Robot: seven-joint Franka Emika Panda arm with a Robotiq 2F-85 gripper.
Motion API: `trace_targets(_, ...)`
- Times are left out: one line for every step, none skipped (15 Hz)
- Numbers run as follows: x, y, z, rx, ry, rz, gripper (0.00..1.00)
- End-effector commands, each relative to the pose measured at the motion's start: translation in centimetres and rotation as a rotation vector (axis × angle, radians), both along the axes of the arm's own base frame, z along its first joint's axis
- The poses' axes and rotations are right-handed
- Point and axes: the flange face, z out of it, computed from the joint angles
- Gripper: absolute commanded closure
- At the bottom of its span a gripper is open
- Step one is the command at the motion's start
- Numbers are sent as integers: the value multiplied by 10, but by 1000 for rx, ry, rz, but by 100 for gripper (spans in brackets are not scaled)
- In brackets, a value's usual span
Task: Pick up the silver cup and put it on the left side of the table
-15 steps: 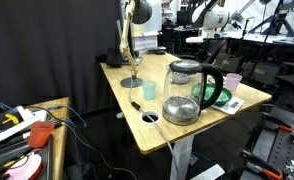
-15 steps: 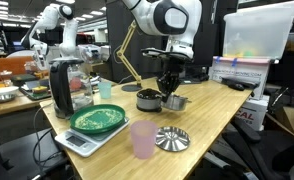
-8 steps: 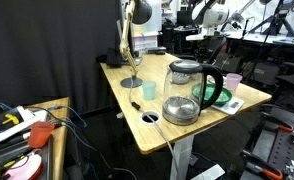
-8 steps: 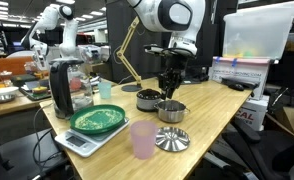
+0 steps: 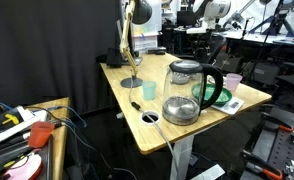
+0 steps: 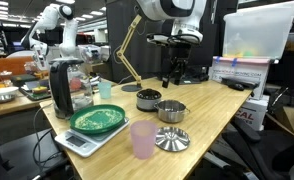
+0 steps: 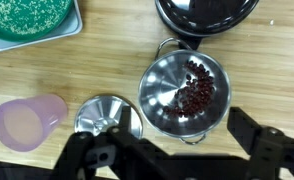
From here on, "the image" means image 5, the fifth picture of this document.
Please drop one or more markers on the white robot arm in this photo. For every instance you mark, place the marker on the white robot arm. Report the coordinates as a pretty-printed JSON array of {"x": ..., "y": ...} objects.
[{"x": 213, "y": 9}]

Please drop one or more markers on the teal plastic cup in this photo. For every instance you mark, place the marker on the teal plastic cup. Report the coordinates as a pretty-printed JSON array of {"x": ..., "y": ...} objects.
[{"x": 149, "y": 90}]

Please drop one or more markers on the pink plastic cup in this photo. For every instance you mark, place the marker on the pink plastic cup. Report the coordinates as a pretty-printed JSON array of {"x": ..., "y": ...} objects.
[{"x": 234, "y": 81}]

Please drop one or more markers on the orange plastic cup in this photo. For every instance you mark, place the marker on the orange plastic cup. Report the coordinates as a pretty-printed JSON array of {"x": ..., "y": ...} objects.
[{"x": 40, "y": 133}]

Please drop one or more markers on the long black device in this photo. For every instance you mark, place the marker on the long black device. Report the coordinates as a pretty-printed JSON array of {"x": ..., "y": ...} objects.
[{"x": 157, "y": 50}]

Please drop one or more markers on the black computer monitor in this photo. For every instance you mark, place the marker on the black computer monitor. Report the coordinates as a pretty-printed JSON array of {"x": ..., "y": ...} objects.
[{"x": 113, "y": 58}]

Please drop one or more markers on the white drawer organizer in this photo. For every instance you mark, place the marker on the white drawer organizer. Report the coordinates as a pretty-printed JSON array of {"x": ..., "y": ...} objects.
[{"x": 147, "y": 43}]

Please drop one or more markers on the green round plate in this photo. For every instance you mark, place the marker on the green round plate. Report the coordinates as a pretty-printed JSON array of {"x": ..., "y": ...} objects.
[{"x": 221, "y": 98}]

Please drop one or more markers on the white table leg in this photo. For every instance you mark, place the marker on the white table leg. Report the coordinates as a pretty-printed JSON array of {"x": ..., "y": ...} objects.
[{"x": 182, "y": 156}]

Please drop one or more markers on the wooden side table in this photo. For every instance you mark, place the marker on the wooden side table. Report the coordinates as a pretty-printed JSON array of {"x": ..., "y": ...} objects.
[{"x": 58, "y": 140}]

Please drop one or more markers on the black curtain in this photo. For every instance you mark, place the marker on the black curtain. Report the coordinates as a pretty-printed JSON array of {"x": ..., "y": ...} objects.
[{"x": 53, "y": 50}]

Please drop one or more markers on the black office chair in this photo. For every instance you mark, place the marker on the black office chair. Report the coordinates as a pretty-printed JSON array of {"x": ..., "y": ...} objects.
[{"x": 253, "y": 66}]

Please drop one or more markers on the black pegboard cart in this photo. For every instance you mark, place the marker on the black pegboard cart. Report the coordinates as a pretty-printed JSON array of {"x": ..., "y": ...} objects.
[{"x": 273, "y": 150}]

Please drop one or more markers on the pink disc with orange rim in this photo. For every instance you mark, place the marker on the pink disc with orange rim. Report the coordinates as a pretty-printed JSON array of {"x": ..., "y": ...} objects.
[{"x": 23, "y": 168}]

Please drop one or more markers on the black case with yellow print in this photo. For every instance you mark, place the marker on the black case with yellow print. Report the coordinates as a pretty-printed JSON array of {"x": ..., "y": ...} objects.
[{"x": 0, "y": 121}]

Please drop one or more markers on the black camera tripod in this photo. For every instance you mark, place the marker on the black camera tripod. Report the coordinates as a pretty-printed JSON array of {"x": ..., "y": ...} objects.
[{"x": 273, "y": 20}]

